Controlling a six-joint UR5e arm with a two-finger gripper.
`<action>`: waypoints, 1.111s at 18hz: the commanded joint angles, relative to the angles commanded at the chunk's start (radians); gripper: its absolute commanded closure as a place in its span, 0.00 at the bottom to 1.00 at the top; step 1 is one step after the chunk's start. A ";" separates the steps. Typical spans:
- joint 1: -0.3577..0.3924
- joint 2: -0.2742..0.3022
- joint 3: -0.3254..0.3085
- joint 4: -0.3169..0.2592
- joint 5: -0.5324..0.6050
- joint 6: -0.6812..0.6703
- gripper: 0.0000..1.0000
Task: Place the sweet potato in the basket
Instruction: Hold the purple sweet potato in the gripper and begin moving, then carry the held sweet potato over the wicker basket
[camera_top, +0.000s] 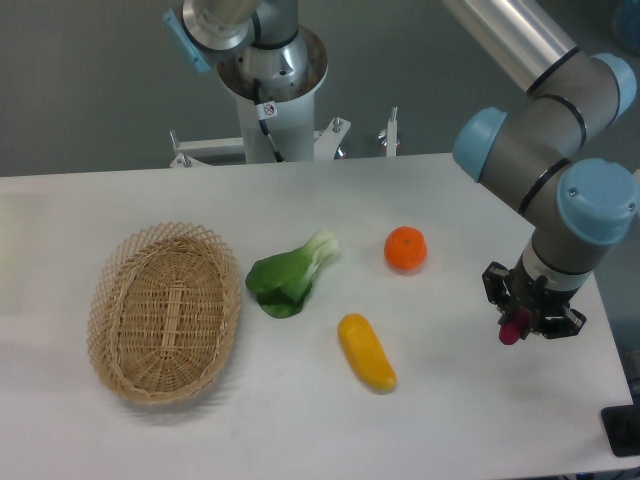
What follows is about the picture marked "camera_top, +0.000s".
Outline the white metal clamp bracket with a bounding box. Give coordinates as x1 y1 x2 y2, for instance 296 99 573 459
377 106 400 157

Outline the green bok choy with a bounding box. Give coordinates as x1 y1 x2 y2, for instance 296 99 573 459
245 230 340 319

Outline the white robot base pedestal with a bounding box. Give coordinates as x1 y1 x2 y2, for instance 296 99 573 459
170 26 351 168

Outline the orange tangerine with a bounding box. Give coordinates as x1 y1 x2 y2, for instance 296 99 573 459
384 226 428 272

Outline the black device at table edge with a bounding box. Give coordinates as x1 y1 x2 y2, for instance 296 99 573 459
600 405 639 458

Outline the red sweet potato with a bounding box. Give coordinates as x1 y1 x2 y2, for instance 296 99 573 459
498 309 530 346

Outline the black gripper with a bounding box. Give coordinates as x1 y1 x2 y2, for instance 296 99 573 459
482 261 586 340

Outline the oval woven wicker basket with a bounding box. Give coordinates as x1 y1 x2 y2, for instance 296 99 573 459
87 222 241 405

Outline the black cable on pedestal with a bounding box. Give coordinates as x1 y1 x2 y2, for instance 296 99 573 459
251 78 287 164

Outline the yellow squash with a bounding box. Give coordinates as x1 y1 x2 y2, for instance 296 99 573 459
337 313 397 393

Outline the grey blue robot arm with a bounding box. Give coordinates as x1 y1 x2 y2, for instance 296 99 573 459
163 1 639 345

